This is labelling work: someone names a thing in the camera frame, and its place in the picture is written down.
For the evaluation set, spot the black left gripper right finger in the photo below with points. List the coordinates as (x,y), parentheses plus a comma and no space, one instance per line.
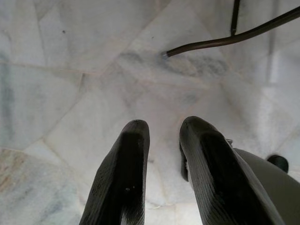
(218,178)

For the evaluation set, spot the black robot left foot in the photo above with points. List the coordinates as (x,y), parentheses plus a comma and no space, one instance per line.
(278,162)

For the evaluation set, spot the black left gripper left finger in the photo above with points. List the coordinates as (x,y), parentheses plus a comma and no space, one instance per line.
(131,164)

